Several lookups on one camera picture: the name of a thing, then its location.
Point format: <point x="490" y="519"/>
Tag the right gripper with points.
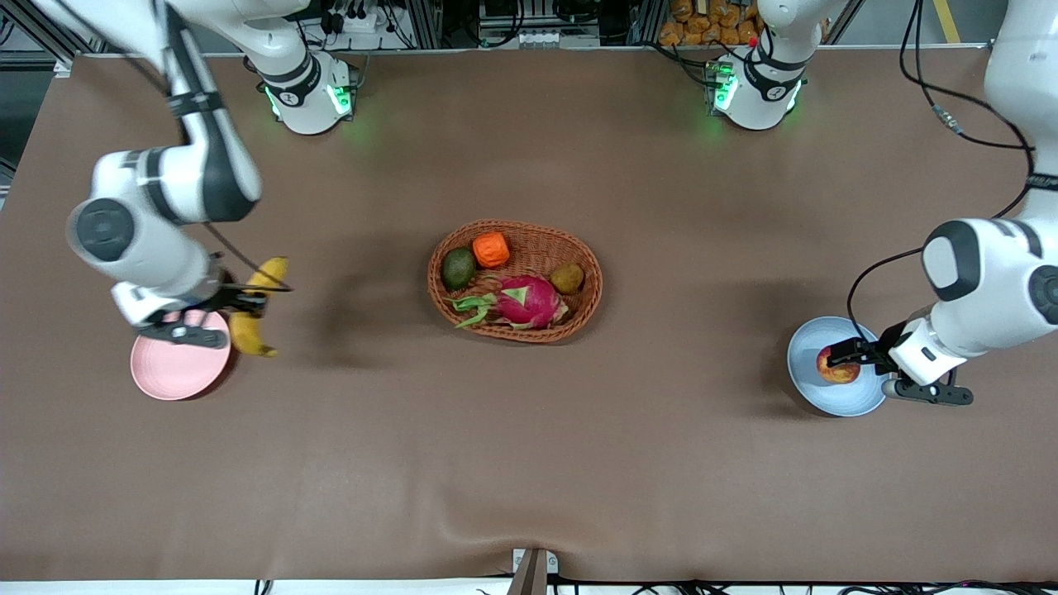
<point x="232" y="295"/>

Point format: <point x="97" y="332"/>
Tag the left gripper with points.
<point x="887" y="340"/>

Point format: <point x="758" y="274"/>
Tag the red yellow apple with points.
<point x="839" y="373"/>

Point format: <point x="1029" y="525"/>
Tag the yellow banana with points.
<point x="248" y="335"/>

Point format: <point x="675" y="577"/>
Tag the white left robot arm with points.
<point x="992" y="281"/>

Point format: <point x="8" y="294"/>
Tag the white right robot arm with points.
<point x="165" y="198"/>

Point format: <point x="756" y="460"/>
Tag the blue round plate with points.
<point x="843" y="401"/>

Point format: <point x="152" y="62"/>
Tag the pink round plate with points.
<point x="178" y="372"/>

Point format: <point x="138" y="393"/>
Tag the dark green avocado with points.
<point x="458" y="268"/>

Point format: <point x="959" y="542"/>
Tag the orange persimmon fruit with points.
<point x="491" y="249"/>

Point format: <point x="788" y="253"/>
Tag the pink dragon fruit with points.
<point x="525" y="303"/>

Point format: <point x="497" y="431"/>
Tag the white power strip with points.
<point x="359" y="22"/>

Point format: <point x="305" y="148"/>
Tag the woven brown wicker basket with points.
<point x="541" y="248"/>

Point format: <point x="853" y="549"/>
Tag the brown kiwi fruit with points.
<point x="567" y="278"/>

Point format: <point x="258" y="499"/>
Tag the brown table cloth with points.
<point x="529" y="463"/>

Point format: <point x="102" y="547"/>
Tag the bag of orange fruits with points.
<point x="711" y="21"/>

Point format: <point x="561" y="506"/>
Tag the grey metal table bracket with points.
<point x="534" y="570"/>

